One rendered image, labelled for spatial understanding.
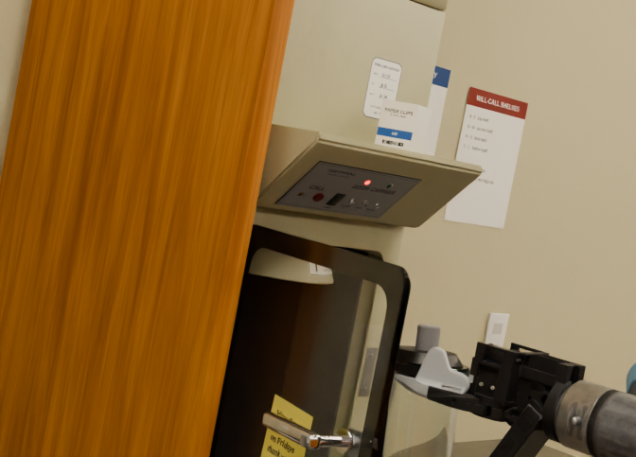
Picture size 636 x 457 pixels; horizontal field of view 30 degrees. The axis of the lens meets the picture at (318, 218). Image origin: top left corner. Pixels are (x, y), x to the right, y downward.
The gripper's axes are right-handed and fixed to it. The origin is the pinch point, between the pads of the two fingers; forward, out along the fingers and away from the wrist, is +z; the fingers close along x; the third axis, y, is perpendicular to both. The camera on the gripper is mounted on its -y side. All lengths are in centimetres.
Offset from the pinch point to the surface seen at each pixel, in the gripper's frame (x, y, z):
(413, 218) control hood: -10.5, 18.6, 15.5
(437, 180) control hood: -7.1, 24.3, 9.8
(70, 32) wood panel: 26, 35, 48
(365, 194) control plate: 2.4, 20.9, 13.1
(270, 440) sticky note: 20.0, -7.6, 4.7
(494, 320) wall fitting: -101, -4, 62
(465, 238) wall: -86, 13, 63
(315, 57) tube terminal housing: 9.4, 36.6, 19.3
